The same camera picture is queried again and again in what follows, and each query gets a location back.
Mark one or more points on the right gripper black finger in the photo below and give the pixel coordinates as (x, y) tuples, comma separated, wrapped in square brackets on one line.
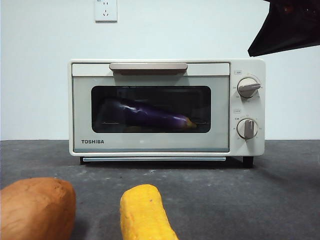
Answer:
[(292, 27)]

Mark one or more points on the purple eggplant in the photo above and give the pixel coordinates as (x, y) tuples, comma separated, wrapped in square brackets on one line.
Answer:
[(150, 113)]

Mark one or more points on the cream Toshiba toaster oven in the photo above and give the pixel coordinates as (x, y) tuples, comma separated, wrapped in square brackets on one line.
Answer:
[(250, 67)]

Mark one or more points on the temperature knob with horizontal grip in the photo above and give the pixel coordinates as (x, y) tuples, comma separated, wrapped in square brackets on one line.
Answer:
[(248, 87)]

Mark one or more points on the timer knob with vertical grip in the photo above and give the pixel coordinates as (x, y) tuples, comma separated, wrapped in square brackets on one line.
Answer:
[(248, 128)]

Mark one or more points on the silver crumb tray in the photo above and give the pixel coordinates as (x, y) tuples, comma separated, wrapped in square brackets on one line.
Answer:
[(150, 159)]

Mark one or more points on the yellow corn cob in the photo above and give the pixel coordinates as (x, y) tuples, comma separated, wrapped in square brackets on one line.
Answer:
[(143, 212)]

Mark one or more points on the brown sweet potato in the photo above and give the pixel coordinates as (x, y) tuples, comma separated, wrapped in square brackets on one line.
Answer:
[(35, 210)]

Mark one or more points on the white wall power socket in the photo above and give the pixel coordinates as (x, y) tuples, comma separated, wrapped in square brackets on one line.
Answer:
[(105, 11)]

